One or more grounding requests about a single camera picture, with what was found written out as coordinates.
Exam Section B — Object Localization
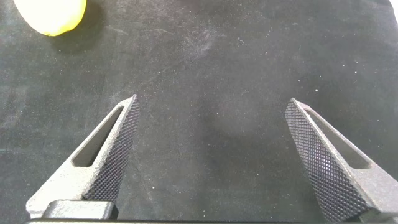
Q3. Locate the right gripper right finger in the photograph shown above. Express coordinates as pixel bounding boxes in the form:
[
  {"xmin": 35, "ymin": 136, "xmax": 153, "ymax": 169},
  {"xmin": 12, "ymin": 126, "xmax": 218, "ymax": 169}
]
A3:
[{"xmin": 285, "ymin": 97, "xmax": 398, "ymax": 223}]

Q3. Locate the dark table cloth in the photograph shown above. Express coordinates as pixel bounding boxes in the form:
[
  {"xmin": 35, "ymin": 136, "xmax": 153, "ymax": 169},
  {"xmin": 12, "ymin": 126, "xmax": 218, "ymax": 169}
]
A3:
[{"xmin": 0, "ymin": 0, "xmax": 398, "ymax": 224}]

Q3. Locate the yellow lemon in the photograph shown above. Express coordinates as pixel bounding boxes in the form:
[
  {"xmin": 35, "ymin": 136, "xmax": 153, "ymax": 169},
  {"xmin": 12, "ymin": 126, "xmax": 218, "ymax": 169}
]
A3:
[{"xmin": 13, "ymin": 0, "xmax": 88, "ymax": 37}]

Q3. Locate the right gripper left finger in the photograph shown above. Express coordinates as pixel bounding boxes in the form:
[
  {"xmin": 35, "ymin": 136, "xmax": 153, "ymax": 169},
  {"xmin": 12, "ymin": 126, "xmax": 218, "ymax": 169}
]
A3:
[{"xmin": 25, "ymin": 94, "xmax": 141, "ymax": 219}]

